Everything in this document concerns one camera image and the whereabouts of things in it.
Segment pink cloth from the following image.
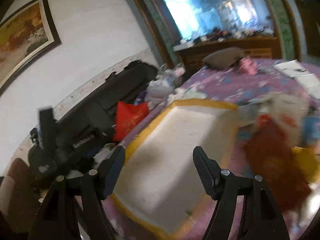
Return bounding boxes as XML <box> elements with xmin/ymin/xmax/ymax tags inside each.
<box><xmin>239</xmin><ymin>57</ymin><xmax>258</xmax><ymax>75</ymax></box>

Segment brown pillow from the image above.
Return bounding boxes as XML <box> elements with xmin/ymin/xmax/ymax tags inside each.
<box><xmin>203</xmin><ymin>47</ymin><xmax>247</xmax><ymax>70</ymax></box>

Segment yellow and white bag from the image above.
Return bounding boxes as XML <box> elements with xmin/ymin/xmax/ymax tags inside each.
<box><xmin>111</xmin><ymin>99</ymin><xmax>238</xmax><ymax>239</ymax></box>

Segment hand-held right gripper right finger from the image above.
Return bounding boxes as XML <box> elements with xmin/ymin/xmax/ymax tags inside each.
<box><xmin>192</xmin><ymin>146</ymin><xmax>290</xmax><ymax>240</ymax></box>

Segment yellow cloth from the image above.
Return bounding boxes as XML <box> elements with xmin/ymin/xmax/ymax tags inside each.
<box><xmin>291</xmin><ymin>146</ymin><xmax>320</xmax><ymax>183</ymax></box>

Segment open white notebook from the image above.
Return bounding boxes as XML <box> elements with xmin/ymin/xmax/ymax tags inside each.
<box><xmin>274</xmin><ymin>60</ymin><xmax>320</xmax><ymax>98</ymax></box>

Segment pile of small shelf items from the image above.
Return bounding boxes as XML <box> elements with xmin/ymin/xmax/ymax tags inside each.
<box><xmin>187</xmin><ymin>27</ymin><xmax>275</xmax><ymax>43</ymax></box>

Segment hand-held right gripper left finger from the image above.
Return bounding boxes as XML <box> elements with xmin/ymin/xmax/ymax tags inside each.
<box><xmin>27</xmin><ymin>145</ymin><xmax>125</xmax><ymax>240</ymax></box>

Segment blue cloth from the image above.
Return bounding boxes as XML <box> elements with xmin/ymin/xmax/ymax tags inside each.
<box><xmin>301</xmin><ymin>116</ymin><xmax>320</xmax><ymax>145</ymax></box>

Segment large wall mirror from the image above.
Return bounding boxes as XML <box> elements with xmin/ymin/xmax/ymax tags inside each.
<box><xmin>152</xmin><ymin>0</ymin><xmax>275</xmax><ymax>43</ymax></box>

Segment wooden headboard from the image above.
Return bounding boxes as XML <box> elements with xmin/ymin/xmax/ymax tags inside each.
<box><xmin>175</xmin><ymin>36</ymin><xmax>279</xmax><ymax>73</ymax></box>

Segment framed horse painting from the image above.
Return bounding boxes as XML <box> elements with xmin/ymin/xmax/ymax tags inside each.
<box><xmin>0</xmin><ymin>0</ymin><xmax>62</xmax><ymax>97</ymax></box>

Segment person's left forearm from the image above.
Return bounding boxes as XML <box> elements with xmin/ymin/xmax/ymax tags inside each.
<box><xmin>0</xmin><ymin>157</ymin><xmax>38</xmax><ymax>233</ymax></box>

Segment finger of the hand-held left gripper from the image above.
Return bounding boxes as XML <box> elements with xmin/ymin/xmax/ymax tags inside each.
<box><xmin>37</xmin><ymin>107</ymin><xmax>57</xmax><ymax>150</ymax></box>

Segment bamboo wall decal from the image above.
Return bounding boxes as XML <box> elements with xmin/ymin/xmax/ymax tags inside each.
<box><xmin>257</xmin><ymin>0</ymin><xmax>297</xmax><ymax>59</ymax></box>

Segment pile of clear plastic bags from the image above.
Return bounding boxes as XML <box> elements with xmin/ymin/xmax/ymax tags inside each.
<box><xmin>140</xmin><ymin>64</ymin><xmax>187</xmax><ymax>105</ymax></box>

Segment red-brown fuzzy cloth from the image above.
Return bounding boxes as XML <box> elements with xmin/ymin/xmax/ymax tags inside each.
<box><xmin>244</xmin><ymin>120</ymin><xmax>312</xmax><ymax>212</ymax></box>

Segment white plastic bag red print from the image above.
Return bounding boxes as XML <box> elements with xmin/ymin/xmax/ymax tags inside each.
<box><xmin>255</xmin><ymin>92</ymin><xmax>310</xmax><ymax>145</ymax></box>

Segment purple floral bedsheet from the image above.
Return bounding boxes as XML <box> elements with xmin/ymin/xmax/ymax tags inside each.
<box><xmin>100</xmin><ymin>57</ymin><xmax>320</xmax><ymax>240</ymax></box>

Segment black travel bag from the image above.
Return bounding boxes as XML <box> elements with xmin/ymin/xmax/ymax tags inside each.
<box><xmin>54</xmin><ymin>60</ymin><xmax>159</xmax><ymax>160</ymax></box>

